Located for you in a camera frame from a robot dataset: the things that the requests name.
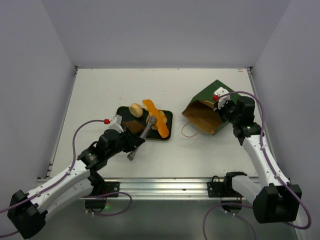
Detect green paper bag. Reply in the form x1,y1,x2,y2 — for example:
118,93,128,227
181,79,234,135

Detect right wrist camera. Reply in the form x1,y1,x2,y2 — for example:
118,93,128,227
212,87,231,110

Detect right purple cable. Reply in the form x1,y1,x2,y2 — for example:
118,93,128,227
202,90,313,240

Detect round glazed pastry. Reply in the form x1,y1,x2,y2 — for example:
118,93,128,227
145,110,168,130

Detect dark green tray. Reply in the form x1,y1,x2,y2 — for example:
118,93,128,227
116,106,173,141

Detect small round bread roll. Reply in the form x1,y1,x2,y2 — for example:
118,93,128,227
128,103,144,118

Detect metal tongs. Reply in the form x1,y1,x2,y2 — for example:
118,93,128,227
127,115,157,161

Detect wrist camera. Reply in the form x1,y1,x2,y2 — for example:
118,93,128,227
108,114,124,133
212,87,231,110

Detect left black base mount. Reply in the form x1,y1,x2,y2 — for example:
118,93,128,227
84,181,120,213

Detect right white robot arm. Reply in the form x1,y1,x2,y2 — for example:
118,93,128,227
213,95,302,224

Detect brown pretzel bread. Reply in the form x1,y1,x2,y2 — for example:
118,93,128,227
122,120,145,135

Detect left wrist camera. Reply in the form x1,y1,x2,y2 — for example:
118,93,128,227
108,114,124,133

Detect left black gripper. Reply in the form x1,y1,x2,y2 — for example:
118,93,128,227
106,126,145,159

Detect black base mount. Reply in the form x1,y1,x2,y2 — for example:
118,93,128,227
84,181,120,213
206,175,242,204

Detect long orange twisted bread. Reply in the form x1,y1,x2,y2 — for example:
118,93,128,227
142,99,170,138

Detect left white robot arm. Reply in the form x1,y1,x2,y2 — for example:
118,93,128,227
5,128,146,240

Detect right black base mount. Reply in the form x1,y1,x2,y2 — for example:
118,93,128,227
206,175,242,204

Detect purple cable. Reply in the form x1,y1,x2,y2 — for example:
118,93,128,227
202,90,313,240
0,118,133,238

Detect aluminium rail frame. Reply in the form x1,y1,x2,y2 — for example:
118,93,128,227
38,68,260,200

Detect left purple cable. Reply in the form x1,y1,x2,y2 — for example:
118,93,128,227
0,118,133,238

